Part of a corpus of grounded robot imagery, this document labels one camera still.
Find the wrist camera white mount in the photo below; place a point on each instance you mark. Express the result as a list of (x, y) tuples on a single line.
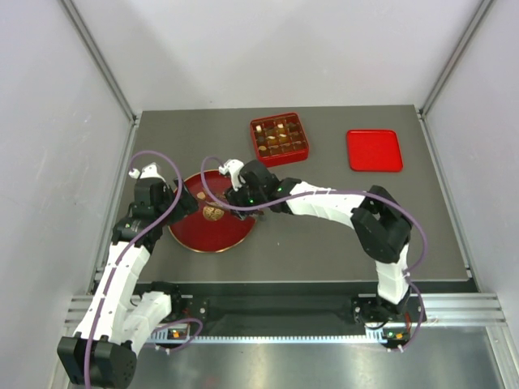
[(152, 170), (231, 169)]

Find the round dark red plate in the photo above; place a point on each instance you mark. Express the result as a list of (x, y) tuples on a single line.
[(210, 229)]

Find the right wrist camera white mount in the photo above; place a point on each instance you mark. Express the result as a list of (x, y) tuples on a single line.
[(231, 169)]

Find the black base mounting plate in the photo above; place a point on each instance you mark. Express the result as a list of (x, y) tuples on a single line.
[(232, 310)]

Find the red chocolate box with tray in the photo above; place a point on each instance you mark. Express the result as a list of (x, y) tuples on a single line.
[(292, 141)]

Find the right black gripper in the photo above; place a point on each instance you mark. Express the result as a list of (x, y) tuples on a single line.
[(236, 198)]

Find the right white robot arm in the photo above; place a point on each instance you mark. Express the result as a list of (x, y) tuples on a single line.
[(382, 230)]

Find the red box lid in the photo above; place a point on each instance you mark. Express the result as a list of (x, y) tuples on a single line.
[(374, 151)]

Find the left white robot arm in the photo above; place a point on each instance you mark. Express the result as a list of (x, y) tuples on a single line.
[(104, 348)]

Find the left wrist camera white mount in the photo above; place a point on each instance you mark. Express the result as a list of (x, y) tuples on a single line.
[(152, 170)]

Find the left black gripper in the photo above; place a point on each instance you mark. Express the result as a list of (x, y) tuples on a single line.
[(187, 204)]

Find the metal tongs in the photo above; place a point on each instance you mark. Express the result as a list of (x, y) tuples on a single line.
[(222, 204)]

